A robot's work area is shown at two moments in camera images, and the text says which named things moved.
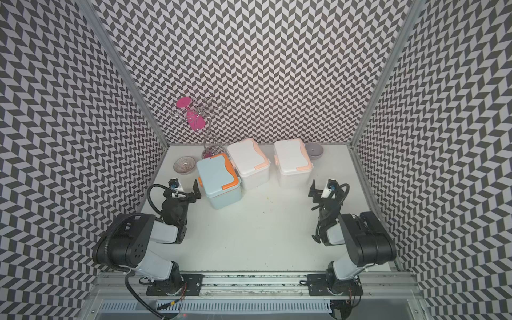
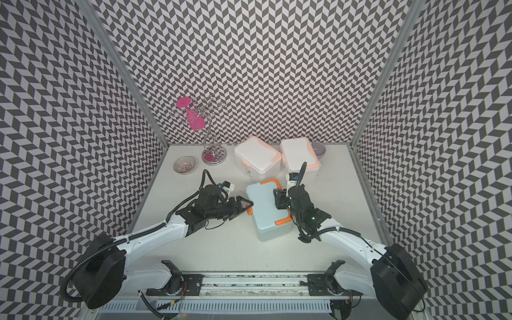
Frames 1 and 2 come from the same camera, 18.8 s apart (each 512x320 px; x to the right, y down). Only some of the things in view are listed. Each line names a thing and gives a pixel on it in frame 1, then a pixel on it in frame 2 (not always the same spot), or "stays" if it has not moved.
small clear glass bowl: [184, 165] stays
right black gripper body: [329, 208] -> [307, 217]
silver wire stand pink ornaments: [197, 113] stays
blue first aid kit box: [219, 181] -> [271, 223]
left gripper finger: [196, 189] -> [239, 199]
